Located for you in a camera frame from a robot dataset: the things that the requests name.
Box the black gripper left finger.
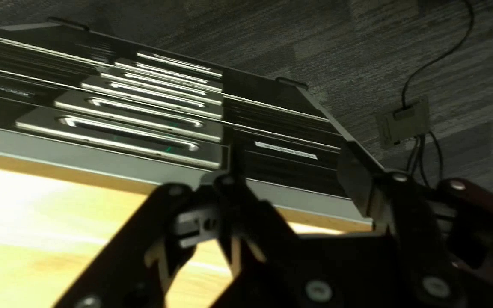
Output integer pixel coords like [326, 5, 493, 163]
[55, 175, 339, 308]

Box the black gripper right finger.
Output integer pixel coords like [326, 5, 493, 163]
[338, 142, 493, 308]

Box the floor outlet box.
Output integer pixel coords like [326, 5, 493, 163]
[377, 98, 430, 147]

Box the grey cabinet with wooden top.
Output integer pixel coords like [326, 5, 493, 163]
[0, 22, 370, 308]

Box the black floor cable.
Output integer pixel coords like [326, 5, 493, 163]
[399, 0, 476, 190]

